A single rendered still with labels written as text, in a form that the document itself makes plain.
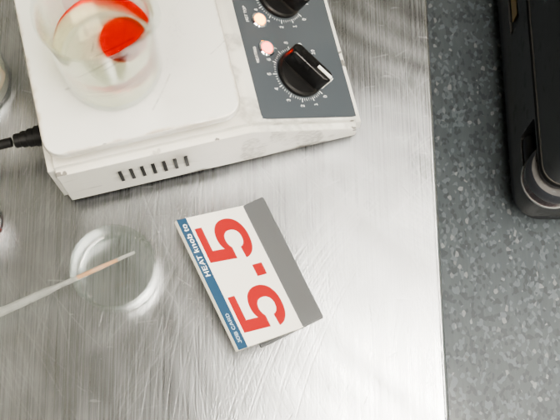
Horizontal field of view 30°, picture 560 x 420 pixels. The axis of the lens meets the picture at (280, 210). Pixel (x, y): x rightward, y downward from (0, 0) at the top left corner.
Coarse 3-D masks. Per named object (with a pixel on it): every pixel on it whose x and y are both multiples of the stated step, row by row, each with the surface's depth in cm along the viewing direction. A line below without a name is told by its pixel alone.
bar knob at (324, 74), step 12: (300, 48) 65; (288, 60) 66; (300, 60) 65; (312, 60) 65; (288, 72) 66; (300, 72) 66; (312, 72) 66; (324, 72) 66; (288, 84) 66; (300, 84) 66; (312, 84) 66; (324, 84) 66; (300, 96) 66
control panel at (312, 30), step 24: (240, 0) 67; (312, 0) 70; (240, 24) 66; (264, 24) 67; (288, 24) 68; (312, 24) 69; (288, 48) 67; (312, 48) 68; (336, 48) 69; (264, 72) 65; (336, 72) 68; (264, 96) 65; (288, 96) 66; (312, 96) 67; (336, 96) 68
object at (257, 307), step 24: (216, 216) 67; (240, 216) 69; (216, 240) 66; (240, 240) 67; (216, 264) 65; (240, 264) 66; (264, 264) 68; (240, 288) 65; (264, 288) 67; (240, 312) 64; (264, 312) 66; (288, 312) 67
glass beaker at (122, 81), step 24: (48, 0) 57; (72, 0) 59; (144, 0) 57; (48, 24) 58; (48, 48) 54; (144, 48) 56; (72, 72) 57; (96, 72) 56; (120, 72) 57; (144, 72) 59; (96, 96) 59; (120, 96) 60; (144, 96) 61
